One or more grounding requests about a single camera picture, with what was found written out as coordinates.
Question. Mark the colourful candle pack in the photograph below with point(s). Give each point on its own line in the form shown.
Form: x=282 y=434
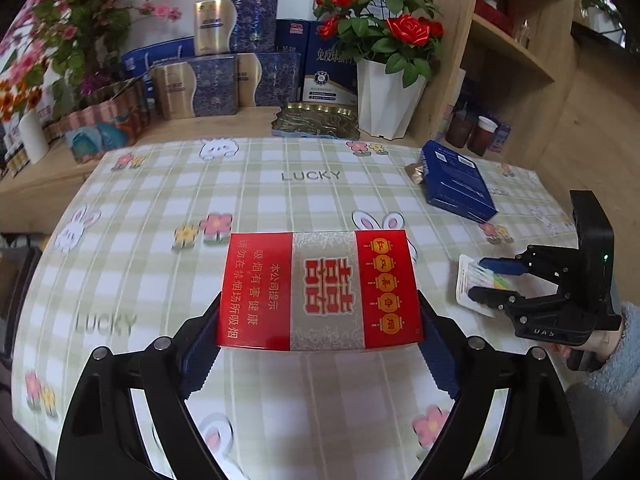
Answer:
x=467 y=280

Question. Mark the dark blue box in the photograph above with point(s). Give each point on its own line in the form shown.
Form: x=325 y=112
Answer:
x=292 y=35

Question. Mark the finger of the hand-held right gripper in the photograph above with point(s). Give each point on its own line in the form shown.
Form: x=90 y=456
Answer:
x=495 y=262
x=487 y=295

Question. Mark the orange artificial flowers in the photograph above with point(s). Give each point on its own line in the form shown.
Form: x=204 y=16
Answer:
x=20 y=100

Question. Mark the pink artificial blossom plant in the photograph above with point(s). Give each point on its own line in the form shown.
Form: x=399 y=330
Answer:
x=75 y=25

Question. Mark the brown jars on shelf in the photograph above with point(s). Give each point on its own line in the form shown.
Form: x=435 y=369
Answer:
x=481 y=137

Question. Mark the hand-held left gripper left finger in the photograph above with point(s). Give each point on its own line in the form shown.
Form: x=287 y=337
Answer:
x=200 y=360

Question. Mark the person's right hand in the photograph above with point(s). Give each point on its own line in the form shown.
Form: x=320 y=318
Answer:
x=607 y=345

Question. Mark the blue white carton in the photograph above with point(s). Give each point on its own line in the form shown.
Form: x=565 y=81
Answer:
x=325 y=80

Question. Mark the white bottle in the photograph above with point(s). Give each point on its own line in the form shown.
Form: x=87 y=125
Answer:
x=34 y=137

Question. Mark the blue cardboard box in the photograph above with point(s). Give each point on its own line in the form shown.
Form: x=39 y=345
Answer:
x=457 y=180

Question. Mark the gold tin tray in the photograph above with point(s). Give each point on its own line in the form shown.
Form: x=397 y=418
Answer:
x=315 y=120

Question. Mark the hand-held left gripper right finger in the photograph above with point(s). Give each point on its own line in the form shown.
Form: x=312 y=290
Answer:
x=440 y=355

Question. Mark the red shelf items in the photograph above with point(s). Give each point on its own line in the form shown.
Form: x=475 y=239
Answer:
x=492 y=10

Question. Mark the blue gold gift box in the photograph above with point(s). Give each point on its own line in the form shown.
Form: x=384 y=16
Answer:
x=200 y=87
x=235 y=25
x=270 y=80

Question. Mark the flat blue box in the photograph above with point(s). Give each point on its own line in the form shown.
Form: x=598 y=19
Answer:
x=155 y=55

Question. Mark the red cigarette carton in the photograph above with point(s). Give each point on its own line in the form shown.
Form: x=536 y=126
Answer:
x=320 y=290

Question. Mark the green checkered tablecloth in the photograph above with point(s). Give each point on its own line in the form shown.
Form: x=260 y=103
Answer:
x=300 y=200

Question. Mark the row of small bottles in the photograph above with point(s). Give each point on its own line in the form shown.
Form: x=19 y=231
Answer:
x=14 y=157

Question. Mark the brown wavy planter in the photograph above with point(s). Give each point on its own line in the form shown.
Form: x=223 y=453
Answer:
x=100 y=105

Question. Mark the red roses in white pot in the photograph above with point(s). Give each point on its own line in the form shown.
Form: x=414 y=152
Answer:
x=390 y=95

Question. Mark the small blue carton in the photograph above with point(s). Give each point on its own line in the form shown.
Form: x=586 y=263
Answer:
x=501 y=137

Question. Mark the gold foil packet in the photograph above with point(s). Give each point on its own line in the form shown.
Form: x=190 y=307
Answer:
x=415 y=174

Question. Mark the wooden shelf unit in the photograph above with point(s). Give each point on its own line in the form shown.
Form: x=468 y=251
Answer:
x=510 y=65

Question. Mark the brown cup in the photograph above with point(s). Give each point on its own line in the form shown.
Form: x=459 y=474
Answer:
x=459 y=130

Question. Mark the teal plastic item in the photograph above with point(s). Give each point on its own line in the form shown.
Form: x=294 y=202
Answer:
x=105 y=135

